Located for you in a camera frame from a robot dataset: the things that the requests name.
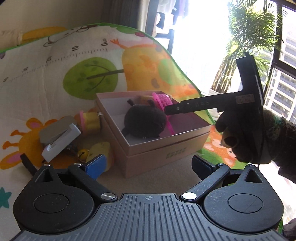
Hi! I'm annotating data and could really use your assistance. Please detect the person's right hand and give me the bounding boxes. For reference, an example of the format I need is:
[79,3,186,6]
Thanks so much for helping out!
[215,109,281,165]

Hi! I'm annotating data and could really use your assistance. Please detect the hanging laundry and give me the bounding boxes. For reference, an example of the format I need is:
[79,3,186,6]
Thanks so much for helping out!
[159,0,189,18]

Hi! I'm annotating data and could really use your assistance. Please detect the black plush toy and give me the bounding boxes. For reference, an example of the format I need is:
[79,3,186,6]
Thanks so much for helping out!
[122,98,167,139]

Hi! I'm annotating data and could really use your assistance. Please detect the long yellow bolster pillow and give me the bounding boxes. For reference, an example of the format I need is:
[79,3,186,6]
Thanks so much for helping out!
[21,27,67,44]

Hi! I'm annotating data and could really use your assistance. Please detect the yellow bell keyring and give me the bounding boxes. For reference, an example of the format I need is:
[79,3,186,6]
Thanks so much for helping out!
[66,144,90,162]

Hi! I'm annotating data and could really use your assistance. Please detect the yellow pink cupcake toy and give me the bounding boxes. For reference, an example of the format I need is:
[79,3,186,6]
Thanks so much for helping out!
[79,111,102,136]

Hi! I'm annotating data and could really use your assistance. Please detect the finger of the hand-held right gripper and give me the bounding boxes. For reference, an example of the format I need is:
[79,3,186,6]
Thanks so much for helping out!
[165,92,238,115]

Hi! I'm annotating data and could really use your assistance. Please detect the pink plastic toy basket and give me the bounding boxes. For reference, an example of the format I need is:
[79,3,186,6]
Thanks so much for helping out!
[151,91,175,136]

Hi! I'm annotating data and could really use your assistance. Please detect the yellow knitted pouch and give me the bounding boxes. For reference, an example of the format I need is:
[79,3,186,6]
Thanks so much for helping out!
[138,95,155,106]

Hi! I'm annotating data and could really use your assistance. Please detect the palm plant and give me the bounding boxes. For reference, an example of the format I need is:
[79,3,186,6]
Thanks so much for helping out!
[211,0,285,93]

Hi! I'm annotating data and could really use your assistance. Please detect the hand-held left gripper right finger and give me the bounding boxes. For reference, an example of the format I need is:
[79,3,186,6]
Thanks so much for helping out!
[180,154,266,204]

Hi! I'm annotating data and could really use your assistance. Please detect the black window frame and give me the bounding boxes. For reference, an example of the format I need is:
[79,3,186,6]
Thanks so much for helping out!
[269,0,296,77]

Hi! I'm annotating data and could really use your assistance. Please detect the apartment building outside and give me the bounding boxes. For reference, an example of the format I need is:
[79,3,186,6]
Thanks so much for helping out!
[264,35,296,121]

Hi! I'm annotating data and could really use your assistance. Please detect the grey and white stapler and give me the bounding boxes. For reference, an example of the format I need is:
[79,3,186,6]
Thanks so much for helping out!
[39,116,82,163]

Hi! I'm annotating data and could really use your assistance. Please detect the printed cartoon play mat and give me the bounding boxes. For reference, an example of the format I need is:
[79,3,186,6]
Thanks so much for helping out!
[0,22,249,234]

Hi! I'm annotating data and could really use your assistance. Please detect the pale yellow toy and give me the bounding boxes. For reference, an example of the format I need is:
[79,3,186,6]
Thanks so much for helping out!
[87,142,114,172]

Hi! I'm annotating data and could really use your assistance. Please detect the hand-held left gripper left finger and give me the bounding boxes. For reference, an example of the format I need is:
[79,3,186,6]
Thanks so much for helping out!
[35,154,118,204]

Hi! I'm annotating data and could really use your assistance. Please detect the pink cardboard box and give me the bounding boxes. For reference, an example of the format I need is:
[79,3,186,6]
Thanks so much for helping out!
[95,90,212,178]

